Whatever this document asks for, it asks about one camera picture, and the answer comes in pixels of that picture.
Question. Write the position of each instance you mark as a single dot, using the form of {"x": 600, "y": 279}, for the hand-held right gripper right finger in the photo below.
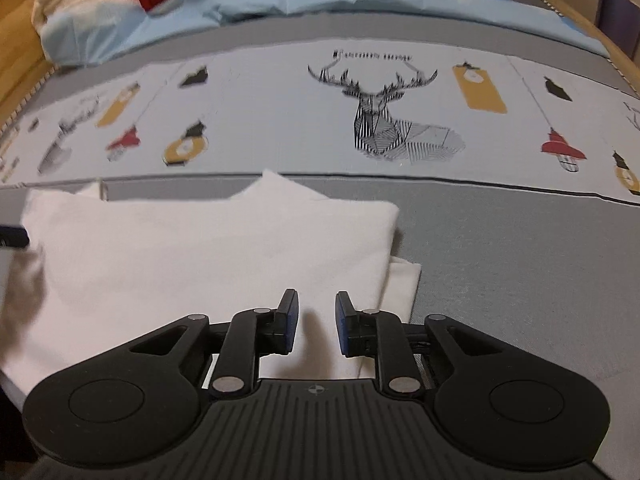
{"x": 342, "y": 327}

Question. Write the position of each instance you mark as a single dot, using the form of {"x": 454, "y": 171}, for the white small garment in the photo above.
{"x": 200, "y": 260}

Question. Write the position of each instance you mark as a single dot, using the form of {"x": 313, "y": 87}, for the dark purple board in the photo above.
{"x": 617, "y": 15}

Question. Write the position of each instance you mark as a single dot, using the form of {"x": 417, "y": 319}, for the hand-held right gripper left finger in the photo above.
{"x": 292, "y": 327}

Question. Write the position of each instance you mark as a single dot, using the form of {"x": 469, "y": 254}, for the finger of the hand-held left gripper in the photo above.
{"x": 12, "y": 236}

